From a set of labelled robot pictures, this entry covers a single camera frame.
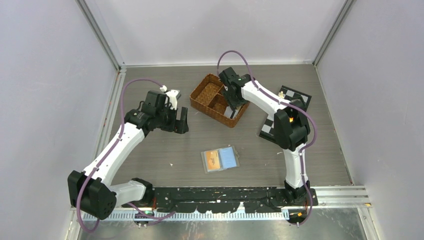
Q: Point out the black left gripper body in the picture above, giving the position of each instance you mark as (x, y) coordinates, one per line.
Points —
(167, 119)

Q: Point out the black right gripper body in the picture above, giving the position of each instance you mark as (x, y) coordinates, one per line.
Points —
(234, 101)

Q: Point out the taupe leather card holder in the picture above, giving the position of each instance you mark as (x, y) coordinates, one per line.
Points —
(229, 158)

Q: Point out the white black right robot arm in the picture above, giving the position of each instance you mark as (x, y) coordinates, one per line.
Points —
(290, 124)

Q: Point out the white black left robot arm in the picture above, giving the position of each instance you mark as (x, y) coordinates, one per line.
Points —
(92, 188)

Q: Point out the striped grey card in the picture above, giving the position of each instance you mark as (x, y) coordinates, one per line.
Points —
(230, 114)

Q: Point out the woven brown compartment basket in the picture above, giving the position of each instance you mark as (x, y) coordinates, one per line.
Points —
(208, 99)

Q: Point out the black square framed object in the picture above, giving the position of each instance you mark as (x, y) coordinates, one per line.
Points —
(298, 99)

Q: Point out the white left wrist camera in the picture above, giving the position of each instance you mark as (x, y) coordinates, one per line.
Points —
(173, 95)

